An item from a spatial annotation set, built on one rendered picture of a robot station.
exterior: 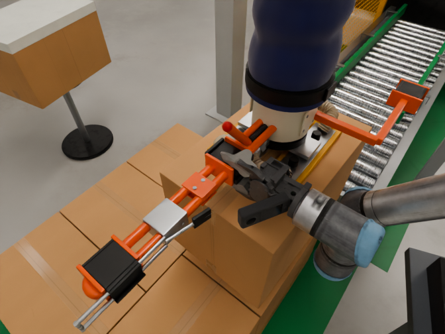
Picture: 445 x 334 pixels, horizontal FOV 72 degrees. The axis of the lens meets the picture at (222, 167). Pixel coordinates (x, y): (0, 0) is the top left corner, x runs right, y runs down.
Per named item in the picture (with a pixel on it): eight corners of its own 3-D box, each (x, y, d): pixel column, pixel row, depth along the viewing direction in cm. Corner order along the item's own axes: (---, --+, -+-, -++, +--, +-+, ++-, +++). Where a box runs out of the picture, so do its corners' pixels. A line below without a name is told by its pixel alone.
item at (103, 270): (119, 246, 63) (113, 233, 59) (144, 268, 60) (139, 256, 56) (84, 278, 58) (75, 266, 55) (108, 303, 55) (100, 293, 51)
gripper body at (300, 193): (265, 175, 77) (308, 199, 72) (244, 197, 73) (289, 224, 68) (268, 154, 71) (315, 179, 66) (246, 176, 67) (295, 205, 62)
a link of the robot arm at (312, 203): (305, 241, 66) (316, 217, 59) (285, 228, 68) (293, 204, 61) (324, 213, 71) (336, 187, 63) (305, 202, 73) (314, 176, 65)
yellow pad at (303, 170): (313, 122, 105) (316, 110, 101) (341, 134, 101) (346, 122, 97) (257, 183, 87) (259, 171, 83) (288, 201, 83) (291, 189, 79)
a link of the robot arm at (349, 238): (359, 278, 62) (377, 260, 54) (304, 243, 67) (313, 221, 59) (378, 243, 66) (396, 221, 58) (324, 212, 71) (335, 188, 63)
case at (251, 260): (263, 154, 150) (273, 83, 120) (338, 197, 133) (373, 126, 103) (173, 239, 119) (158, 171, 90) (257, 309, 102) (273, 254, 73)
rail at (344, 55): (382, 26, 300) (390, 5, 286) (387, 27, 298) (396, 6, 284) (244, 164, 181) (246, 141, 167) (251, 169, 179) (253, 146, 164)
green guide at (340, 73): (392, 10, 288) (396, 0, 281) (403, 14, 283) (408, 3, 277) (311, 89, 205) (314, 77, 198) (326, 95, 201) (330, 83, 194)
